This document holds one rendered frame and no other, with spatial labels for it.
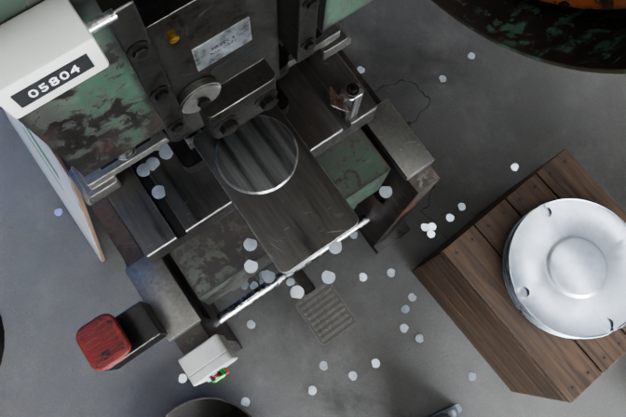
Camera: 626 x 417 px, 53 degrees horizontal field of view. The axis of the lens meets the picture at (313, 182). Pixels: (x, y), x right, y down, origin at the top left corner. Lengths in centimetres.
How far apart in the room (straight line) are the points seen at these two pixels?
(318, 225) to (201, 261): 23
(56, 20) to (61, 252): 141
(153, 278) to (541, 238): 80
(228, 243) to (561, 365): 76
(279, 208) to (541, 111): 117
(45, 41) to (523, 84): 167
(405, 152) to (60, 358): 107
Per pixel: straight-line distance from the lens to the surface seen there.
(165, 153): 104
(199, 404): 165
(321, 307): 153
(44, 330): 180
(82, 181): 103
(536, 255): 140
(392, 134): 112
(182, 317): 106
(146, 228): 102
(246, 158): 94
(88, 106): 56
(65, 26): 42
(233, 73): 78
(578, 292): 142
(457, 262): 140
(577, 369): 146
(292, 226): 92
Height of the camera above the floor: 169
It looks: 75 degrees down
